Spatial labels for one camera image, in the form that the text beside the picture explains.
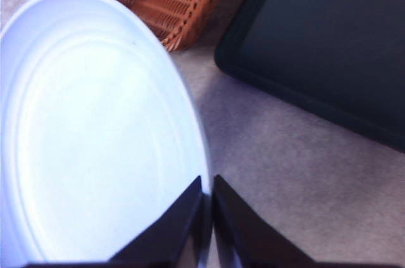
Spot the blue round plate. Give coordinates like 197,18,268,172
0,0,212,268

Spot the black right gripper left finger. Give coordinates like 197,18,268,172
19,175,203,268

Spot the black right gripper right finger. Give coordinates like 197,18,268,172
212,174,405,268

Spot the black rectangular tray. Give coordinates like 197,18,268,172
214,0,405,154

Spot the brown wicker basket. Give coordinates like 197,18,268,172
87,0,246,52

